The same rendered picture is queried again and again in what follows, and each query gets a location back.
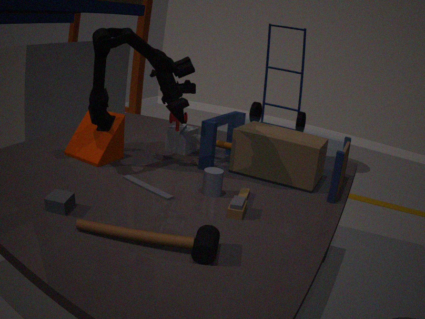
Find black-headed mallet with wooden handle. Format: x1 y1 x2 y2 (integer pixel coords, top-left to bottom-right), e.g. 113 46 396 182
76 218 220 265

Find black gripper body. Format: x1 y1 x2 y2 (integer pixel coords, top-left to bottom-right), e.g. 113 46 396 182
160 81 189 113

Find dark grey cylinder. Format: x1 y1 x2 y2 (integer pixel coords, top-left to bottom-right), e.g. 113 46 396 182
202 167 224 197

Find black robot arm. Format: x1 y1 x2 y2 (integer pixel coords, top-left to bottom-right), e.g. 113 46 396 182
88 28 196 132

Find grey flat bar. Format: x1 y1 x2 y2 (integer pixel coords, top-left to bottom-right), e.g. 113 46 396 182
123 175 174 200

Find grey and red crank handle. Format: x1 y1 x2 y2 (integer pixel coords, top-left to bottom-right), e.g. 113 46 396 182
169 112 188 135

